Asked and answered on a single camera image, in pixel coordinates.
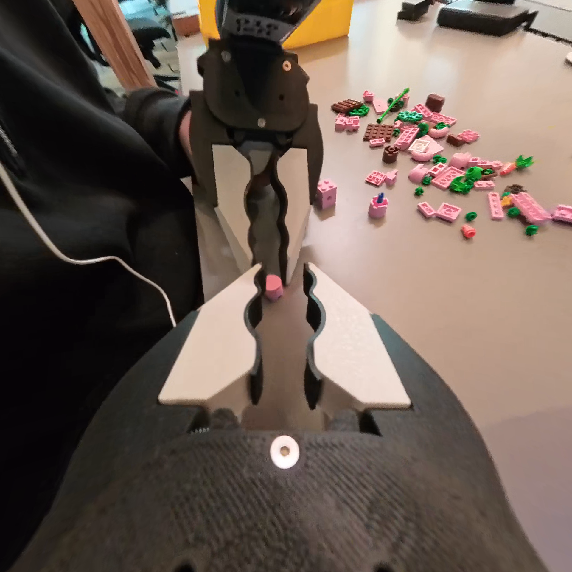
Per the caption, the person's left forearm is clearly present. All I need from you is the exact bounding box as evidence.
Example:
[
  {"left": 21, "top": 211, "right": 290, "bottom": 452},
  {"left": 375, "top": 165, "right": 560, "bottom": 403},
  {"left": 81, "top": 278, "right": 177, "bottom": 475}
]
[{"left": 117, "top": 86, "right": 194, "bottom": 184}]

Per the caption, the small black device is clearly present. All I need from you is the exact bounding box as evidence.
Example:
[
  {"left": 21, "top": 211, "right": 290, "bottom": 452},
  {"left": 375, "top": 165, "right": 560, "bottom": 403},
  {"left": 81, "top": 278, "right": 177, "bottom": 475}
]
[{"left": 397, "top": 0, "right": 447, "bottom": 21}]

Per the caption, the pink square brick with hole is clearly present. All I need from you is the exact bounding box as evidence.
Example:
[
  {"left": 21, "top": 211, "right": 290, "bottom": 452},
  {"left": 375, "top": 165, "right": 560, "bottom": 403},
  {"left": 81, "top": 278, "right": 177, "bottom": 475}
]
[{"left": 316, "top": 179, "right": 338, "bottom": 210}]

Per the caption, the black flat case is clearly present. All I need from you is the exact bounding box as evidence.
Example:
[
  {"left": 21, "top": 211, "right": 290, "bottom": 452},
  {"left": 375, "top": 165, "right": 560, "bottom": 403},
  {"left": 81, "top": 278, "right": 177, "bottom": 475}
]
[{"left": 437, "top": 0, "right": 539, "bottom": 37}]

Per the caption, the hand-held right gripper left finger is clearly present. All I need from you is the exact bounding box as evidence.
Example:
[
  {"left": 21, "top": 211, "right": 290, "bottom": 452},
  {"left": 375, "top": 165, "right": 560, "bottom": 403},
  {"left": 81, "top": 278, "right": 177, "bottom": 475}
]
[{"left": 158, "top": 263, "right": 267, "bottom": 410}]

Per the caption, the black office chair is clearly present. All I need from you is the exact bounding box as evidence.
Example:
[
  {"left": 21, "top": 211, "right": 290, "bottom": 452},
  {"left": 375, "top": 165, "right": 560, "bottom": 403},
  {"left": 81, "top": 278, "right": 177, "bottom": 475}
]
[{"left": 127, "top": 13, "right": 181, "bottom": 92}]

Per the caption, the green toy rod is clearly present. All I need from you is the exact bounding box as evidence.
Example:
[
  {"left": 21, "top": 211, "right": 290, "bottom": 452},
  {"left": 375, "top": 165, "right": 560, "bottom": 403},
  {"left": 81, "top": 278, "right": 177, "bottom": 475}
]
[{"left": 377, "top": 88, "right": 410, "bottom": 126}]

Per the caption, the pile of pink green bricks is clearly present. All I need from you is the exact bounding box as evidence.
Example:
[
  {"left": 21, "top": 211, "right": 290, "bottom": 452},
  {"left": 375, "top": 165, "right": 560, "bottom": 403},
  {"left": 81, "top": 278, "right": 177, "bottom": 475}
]
[{"left": 331, "top": 87, "right": 572, "bottom": 237}]

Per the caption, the person's left hand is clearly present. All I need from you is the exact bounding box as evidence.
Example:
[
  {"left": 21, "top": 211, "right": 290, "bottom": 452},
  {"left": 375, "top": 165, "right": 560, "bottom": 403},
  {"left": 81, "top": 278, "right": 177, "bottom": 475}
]
[{"left": 178, "top": 106, "right": 195, "bottom": 158}]

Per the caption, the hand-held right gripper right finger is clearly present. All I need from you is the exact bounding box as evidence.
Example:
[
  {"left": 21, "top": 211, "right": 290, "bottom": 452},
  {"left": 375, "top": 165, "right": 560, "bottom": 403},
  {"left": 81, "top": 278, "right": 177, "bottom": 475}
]
[{"left": 302, "top": 263, "right": 412, "bottom": 412}]

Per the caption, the wooden post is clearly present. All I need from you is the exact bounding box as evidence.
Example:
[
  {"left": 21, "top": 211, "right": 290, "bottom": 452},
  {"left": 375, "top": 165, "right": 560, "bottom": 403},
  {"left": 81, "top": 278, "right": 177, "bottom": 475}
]
[{"left": 73, "top": 0, "right": 158, "bottom": 91}]

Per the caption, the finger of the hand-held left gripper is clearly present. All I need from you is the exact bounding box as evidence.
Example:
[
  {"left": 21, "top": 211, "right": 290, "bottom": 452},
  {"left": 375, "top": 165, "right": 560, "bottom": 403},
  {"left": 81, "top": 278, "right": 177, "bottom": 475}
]
[
  {"left": 273, "top": 144, "right": 312, "bottom": 287},
  {"left": 214, "top": 143, "right": 262, "bottom": 271}
]

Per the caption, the white cable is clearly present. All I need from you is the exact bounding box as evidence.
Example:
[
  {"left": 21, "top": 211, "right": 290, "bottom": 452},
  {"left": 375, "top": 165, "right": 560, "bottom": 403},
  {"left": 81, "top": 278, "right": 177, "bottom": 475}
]
[{"left": 0, "top": 165, "right": 178, "bottom": 329}]

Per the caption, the yellow plastic bin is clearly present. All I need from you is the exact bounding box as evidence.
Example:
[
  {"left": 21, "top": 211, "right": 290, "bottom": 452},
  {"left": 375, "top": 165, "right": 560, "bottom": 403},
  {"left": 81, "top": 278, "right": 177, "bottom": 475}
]
[{"left": 199, "top": 0, "right": 355, "bottom": 50}]

